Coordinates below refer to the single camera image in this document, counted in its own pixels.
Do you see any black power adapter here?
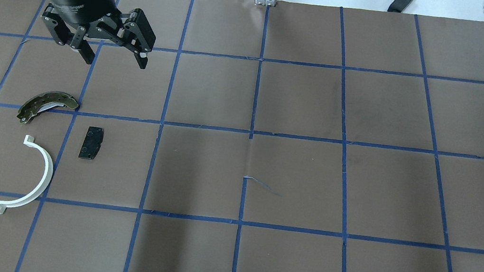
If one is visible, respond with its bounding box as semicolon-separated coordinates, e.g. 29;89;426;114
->
387;0;414;13

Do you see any white curved plastic part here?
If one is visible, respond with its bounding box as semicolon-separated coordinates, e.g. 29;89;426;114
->
0;131;59;222

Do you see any black brake pad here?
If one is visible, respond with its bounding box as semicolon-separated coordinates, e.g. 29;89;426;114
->
77;126;104;160

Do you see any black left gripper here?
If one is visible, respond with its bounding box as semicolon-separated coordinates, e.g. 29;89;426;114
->
42;0;156;69

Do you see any olive brake shoe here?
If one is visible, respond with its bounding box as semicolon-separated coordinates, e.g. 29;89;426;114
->
17;91;80;124

